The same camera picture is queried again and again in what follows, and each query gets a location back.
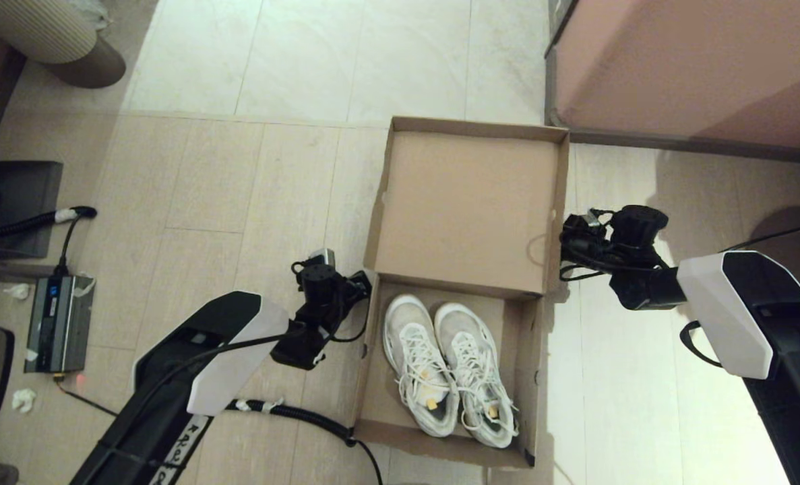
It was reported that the ribbed beige round bin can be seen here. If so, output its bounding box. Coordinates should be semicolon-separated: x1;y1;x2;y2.
0;0;127;90

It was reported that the black corrugated floor cable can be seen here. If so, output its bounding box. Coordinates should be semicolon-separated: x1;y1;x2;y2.
56;381;383;485

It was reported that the pink brown cabinet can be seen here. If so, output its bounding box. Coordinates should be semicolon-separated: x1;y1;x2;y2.
545;0;800;167

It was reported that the grey power supply unit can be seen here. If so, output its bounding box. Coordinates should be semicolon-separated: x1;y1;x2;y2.
24;273;97;375

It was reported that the black hose with white tape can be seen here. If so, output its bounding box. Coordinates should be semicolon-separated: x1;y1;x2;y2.
0;205;98;276

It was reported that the round brown furniture base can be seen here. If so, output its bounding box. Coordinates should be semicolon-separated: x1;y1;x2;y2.
753;205;800;277

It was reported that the thick black cable loop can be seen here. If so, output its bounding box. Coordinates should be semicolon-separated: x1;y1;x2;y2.
679;320;724;369

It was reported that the white sneaker with laces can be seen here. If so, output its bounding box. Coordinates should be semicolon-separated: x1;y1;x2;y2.
383;294;461;439
433;302;518;449

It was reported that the brown cardboard shoe box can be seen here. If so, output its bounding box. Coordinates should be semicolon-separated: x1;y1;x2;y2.
352;116;571;470

